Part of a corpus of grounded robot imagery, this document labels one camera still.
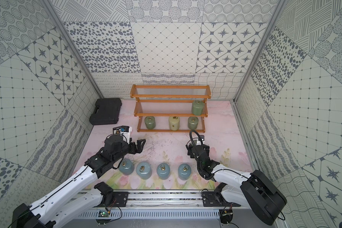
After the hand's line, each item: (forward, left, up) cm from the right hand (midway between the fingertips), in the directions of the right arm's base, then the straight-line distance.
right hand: (197, 145), depth 89 cm
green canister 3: (+16, +2, +4) cm, 16 cm away
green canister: (+18, 0, +17) cm, 25 cm away
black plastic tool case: (+27, +68, +2) cm, 73 cm away
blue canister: (-15, +41, +3) cm, 44 cm away
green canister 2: (+15, +32, +5) cm, 35 cm away
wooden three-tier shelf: (+36, +14, -4) cm, 39 cm away
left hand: (-4, +32, +13) cm, 35 cm away
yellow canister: (+15, +15, +4) cm, 21 cm away
